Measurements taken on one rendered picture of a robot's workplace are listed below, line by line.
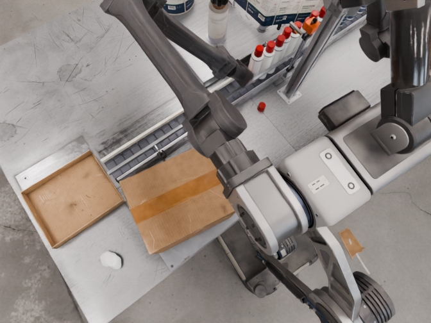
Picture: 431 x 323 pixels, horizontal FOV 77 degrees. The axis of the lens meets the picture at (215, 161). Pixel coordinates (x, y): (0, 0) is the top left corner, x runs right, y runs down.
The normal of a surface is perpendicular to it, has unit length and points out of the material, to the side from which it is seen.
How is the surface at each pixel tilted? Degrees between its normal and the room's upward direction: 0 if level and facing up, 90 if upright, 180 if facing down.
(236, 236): 0
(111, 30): 0
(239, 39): 0
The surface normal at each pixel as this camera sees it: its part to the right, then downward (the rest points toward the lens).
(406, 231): 0.06, -0.29
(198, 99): -0.40, 0.18
